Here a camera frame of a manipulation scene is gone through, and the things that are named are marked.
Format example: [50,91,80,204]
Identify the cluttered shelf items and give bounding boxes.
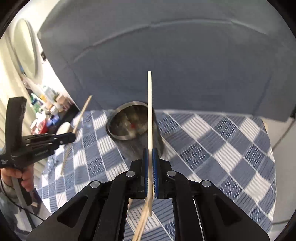
[21,74,73,135]

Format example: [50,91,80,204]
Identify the wooden chopstick on table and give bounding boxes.
[132,198,153,241]

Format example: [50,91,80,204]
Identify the black steel utensil cup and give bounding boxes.
[106,101,165,162]

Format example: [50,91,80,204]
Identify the grey sofa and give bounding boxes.
[38,1,295,121]

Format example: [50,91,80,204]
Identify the round wall mirror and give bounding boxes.
[13,19,41,80]

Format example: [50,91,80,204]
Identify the person's left hand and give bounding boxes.
[1,164,34,192]

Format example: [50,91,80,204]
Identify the blue white patterned tablecloth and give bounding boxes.
[29,110,276,240]

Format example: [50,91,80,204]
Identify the light wooden chopstick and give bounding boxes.
[147,71,154,216]

